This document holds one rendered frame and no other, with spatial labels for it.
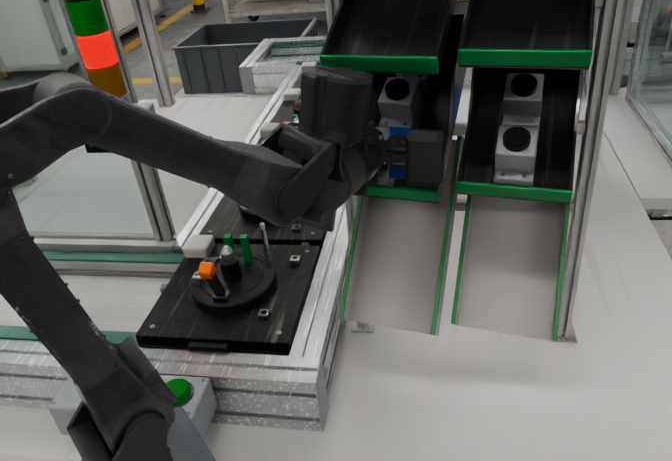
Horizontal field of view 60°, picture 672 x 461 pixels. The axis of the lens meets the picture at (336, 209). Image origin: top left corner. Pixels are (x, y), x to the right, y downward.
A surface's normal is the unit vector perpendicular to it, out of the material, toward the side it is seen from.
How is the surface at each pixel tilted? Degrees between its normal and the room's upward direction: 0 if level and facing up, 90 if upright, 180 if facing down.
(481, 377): 0
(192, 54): 90
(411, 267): 45
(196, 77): 90
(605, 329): 0
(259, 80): 90
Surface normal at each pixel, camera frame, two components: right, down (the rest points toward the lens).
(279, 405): -0.16, 0.53
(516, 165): -0.26, 0.83
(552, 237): -0.29, -0.23
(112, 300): -0.09, -0.85
